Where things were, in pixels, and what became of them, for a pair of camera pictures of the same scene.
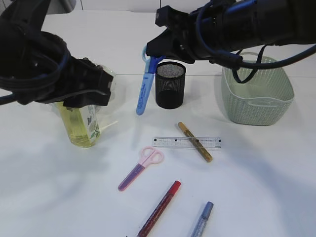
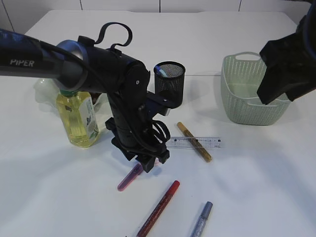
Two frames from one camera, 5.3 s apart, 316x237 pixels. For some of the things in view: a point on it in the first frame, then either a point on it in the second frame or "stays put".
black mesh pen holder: [169, 85] stays put
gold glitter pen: [195, 142] stays put
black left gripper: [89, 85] -> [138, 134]
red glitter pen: [157, 213] stays put
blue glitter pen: [198, 229] stays put
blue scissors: [149, 63] -> [157, 69]
